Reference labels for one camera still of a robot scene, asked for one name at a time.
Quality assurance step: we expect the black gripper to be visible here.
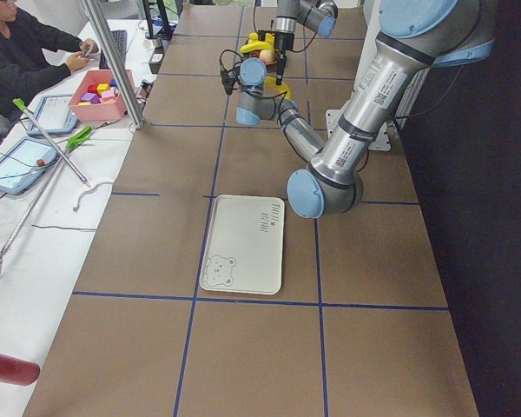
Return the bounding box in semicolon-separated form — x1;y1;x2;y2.
274;30;294;85

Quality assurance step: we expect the yellow banana moved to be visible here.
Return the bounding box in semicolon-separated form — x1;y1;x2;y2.
247;32;274;43
240;40;274;55
264;76;293;100

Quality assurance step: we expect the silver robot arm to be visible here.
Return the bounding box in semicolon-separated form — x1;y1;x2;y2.
254;0;338;86
225;1;497;218

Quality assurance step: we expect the brown wicker fruit basket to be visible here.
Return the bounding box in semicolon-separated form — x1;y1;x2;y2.
240;41;283;66

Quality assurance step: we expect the black keyboard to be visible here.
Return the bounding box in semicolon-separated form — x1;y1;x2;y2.
98;30;128;70

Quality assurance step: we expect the pink box of blocks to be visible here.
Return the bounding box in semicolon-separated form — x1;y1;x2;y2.
69;69;127;122

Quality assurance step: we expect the white bear serving tray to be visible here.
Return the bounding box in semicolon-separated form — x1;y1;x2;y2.
200;195;285;295

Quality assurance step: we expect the long metal reacher grabber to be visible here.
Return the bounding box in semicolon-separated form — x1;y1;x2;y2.
0;142;70;298

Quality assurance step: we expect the blue tablet far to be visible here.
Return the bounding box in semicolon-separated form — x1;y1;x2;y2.
34;95;78;136

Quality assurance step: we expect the blue tablet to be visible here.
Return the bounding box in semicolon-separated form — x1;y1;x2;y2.
0;136;57;195
34;95;78;136

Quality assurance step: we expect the white hook part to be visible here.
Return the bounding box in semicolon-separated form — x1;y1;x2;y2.
72;177;115;212

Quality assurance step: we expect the person in black jacket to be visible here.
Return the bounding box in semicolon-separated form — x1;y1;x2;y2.
0;1;99;122

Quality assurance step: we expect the blue tablet near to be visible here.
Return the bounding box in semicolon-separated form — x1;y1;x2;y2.
0;136;57;195

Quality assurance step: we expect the red bottle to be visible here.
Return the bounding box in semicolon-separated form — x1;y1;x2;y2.
0;354;41;386

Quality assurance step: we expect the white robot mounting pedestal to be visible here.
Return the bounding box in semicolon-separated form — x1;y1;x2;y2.
325;1;391;152

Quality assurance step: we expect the aluminium frame post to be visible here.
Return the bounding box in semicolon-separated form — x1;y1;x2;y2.
82;0;145;130

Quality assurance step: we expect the green handled reacher grabber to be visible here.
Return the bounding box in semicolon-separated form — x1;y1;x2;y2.
12;98;90;187

